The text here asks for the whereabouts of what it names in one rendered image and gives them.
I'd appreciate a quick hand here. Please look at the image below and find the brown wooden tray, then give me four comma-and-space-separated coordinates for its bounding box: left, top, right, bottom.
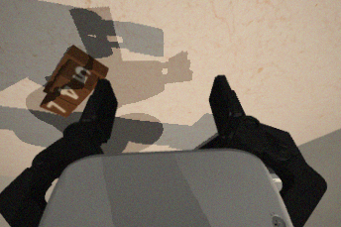
43, 45, 109, 93

